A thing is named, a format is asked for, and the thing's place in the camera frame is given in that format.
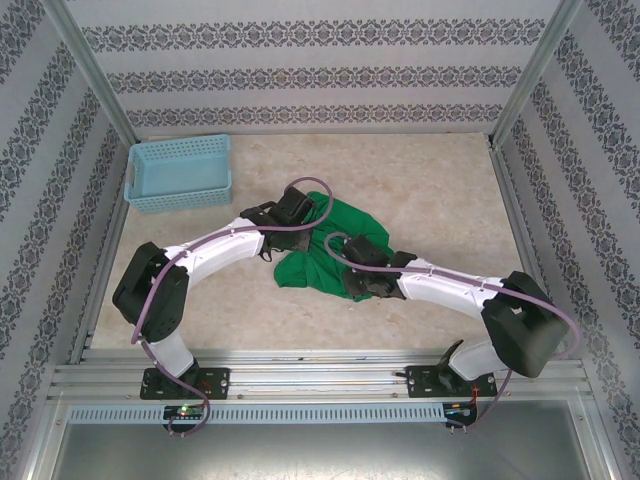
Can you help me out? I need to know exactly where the green t-shirt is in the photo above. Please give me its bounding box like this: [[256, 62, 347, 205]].
[[272, 191, 396, 301]]

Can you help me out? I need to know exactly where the grey metal sheet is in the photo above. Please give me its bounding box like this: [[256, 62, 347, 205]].
[[49, 422, 611, 480]]

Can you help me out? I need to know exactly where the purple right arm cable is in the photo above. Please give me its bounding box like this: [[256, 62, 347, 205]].
[[324, 232, 582, 435]]

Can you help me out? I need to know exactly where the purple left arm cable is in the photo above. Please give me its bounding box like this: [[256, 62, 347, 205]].
[[131, 177, 335, 439]]

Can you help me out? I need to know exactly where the left controller circuit board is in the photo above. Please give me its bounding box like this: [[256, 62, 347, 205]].
[[163, 404, 205, 420]]

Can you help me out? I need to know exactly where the aluminium left corner post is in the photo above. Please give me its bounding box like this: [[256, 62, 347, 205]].
[[42, 0, 140, 146]]

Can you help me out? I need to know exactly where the aluminium right side rail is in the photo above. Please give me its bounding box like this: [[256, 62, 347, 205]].
[[487, 134, 569, 359]]

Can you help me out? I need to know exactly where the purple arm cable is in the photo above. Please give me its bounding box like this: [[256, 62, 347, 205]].
[[131, 177, 335, 439], [324, 232, 582, 435]]

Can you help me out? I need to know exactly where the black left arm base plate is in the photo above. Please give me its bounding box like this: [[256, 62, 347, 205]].
[[139, 367, 231, 401]]

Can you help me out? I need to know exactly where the light blue plastic basket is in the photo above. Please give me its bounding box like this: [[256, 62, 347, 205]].
[[123, 133, 234, 215]]

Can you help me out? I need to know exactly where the aluminium right corner post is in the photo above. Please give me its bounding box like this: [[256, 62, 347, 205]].
[[489, 0, 584, 146]]

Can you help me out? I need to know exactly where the aluminium left side rail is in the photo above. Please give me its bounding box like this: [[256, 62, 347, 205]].
[[69, 142, 141, 364]]

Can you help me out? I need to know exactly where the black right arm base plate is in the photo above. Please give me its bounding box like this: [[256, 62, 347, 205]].
[[407, 364, 496, 400]]

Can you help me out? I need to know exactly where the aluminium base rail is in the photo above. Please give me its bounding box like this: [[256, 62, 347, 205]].
[[49, 347, 587, 401]]

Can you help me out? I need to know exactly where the aluminium corner post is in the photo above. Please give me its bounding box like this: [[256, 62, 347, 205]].
[[42, 0, 140, 146], [489, 0, 584, 146]]

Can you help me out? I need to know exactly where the slotted grey cable duct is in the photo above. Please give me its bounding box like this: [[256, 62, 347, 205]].
[[67, 402, 446, 425]]

